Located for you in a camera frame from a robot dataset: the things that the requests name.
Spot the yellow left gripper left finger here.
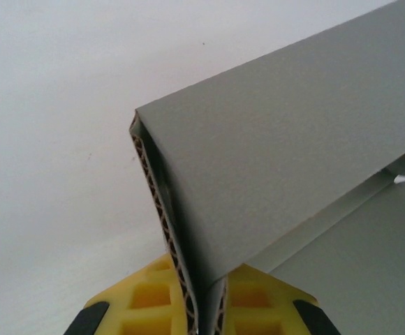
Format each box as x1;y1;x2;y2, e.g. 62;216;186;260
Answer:
62;253;189;335

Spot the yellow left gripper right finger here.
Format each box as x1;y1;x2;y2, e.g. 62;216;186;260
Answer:
223;264;324;335

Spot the grey corrugated cardboard box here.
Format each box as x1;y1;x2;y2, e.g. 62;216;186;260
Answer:
128;0;405;335

